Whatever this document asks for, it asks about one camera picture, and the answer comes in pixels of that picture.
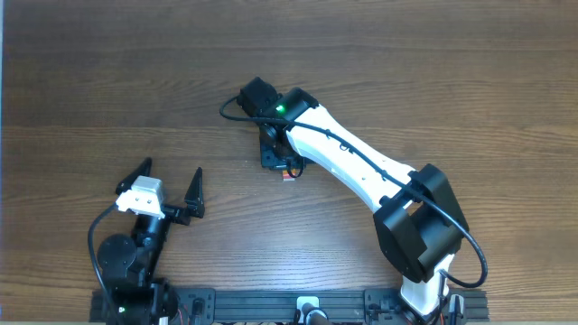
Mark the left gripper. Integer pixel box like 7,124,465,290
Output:
116,157,206,226

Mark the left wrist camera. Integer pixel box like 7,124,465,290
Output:
115,175,166,219

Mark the mounting rail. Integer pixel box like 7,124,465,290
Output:
89,287,489,325

